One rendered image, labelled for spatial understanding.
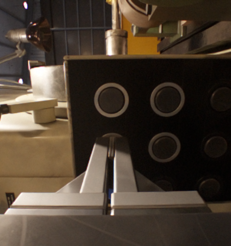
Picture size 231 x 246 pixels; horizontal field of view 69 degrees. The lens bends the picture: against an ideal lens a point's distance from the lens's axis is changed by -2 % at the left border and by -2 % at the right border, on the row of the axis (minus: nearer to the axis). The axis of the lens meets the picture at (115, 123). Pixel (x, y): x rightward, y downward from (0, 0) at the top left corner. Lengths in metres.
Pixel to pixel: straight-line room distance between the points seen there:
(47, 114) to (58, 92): 0.10
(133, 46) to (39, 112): 2.46
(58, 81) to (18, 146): 0.17
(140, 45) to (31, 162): 2.54
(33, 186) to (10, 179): 0.04
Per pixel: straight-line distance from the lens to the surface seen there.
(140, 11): 0.53
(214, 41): 0.66
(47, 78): 0.44
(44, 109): 0.32
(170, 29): 0.90
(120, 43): 0.61
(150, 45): 2.76
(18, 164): 0.34
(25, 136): 0.32
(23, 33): 0.91
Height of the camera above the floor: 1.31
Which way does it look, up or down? level
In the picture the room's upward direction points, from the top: 91 degrees counter-clockwise
